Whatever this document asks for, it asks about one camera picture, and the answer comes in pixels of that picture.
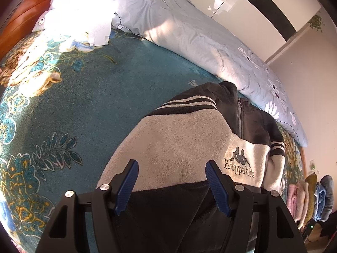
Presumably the white pillow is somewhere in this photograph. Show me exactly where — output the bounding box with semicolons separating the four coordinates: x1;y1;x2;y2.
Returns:
32;6;112;47

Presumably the white glossy wardrobe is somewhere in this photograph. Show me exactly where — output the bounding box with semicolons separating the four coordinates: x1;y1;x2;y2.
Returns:
190;0;321;61

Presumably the orange wooden headboard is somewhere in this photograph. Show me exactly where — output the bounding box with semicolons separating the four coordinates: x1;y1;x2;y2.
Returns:
1;0;51;58

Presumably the grey folded garment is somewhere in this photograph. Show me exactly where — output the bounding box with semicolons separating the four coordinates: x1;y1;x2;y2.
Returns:
320;175;334;222

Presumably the blue folded garment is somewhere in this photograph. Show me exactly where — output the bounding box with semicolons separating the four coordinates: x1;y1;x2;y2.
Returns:
313;182;326;221

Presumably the light blue floral quilt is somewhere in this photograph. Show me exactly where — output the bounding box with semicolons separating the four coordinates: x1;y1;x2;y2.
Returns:
49;0;308;146

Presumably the wall power socket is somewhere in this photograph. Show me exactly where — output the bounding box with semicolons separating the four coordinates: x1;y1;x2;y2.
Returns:
310;159;316;171

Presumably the black and white fleece hoodie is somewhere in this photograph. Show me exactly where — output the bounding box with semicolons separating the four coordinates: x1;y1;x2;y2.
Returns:
99;82;286;252

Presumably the green hanging plant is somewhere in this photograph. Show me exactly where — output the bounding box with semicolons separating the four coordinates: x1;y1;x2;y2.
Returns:
308;14;325;33

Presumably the pink fleece garment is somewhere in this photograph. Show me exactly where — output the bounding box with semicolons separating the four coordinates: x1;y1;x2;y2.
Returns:
286;184;297;217

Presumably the teal floral bed blanket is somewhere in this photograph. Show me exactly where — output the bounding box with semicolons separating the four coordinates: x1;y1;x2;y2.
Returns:
0;28;306;253

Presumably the olive fleece garment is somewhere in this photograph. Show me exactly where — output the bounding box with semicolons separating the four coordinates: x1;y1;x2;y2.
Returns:
303;174;318;226

